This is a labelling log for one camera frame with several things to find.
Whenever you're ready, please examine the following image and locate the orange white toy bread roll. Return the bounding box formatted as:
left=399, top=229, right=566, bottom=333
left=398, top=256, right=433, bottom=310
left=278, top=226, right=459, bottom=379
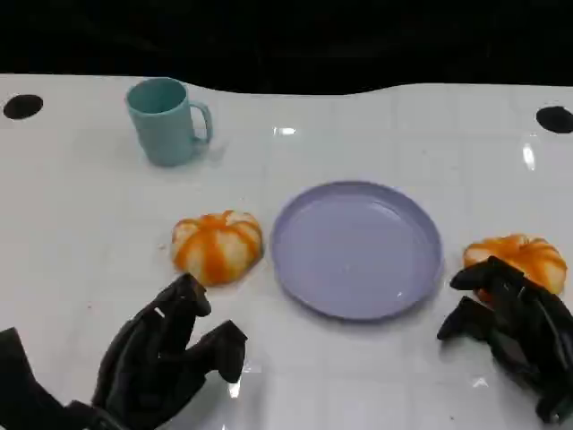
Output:
left=171, top=210, right=264, bottom=287
left=463, top=232, right=569, bottom=302

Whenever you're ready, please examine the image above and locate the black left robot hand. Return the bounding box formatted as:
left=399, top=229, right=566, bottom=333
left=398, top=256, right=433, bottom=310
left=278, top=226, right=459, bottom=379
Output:
left=91, top=272, right=249, bottom=430

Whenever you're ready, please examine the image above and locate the pale green mug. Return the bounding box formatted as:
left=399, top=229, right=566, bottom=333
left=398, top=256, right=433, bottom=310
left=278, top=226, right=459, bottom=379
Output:
left=124, top=77, right=214, bottom=168

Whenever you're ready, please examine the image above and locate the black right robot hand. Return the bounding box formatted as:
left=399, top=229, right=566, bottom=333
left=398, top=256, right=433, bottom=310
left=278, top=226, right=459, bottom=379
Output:
left=437, top=255, right=573, bottom=425

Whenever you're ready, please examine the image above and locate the lilac plate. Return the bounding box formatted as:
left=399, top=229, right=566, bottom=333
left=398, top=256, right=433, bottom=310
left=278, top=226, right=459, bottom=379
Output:
left=269, top=180, right=446, bottom=323

